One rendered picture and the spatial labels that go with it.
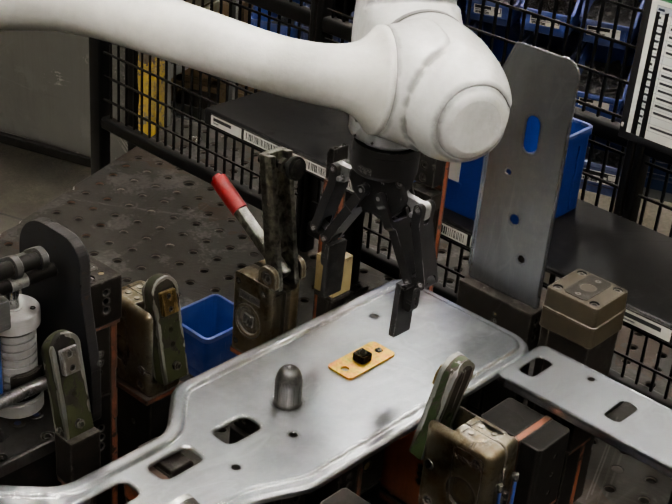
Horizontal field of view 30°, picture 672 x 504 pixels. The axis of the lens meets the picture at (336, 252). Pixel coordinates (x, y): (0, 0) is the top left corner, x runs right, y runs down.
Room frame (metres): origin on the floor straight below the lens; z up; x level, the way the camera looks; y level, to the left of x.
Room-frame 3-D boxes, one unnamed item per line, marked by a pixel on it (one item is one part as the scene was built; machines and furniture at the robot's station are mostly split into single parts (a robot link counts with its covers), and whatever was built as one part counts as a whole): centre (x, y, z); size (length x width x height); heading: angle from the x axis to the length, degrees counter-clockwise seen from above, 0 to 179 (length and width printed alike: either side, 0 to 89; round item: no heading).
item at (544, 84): (1.45, -0.22, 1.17); 0.12 x 0.01 x 0.34; 49
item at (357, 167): (1.26, -0.04, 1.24); 0.08 x 0.07 x 0.09; 50
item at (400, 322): (1.22, -0.08, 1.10); 0.03 x 0.01 x 0.07; 140
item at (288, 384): (1.16, 0.04, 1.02); 0.03 x 0.03 x 0.07
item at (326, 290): (1.29, 0.00, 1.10); 0.03 x 0.01 x 0.07; 140
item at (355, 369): (1.25, -0.04, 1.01); 0.08 x 0.04 x 0.01; 140
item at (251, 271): (1.36, 0.08, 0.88); 0.07 x 0.06 x 0.35; 49
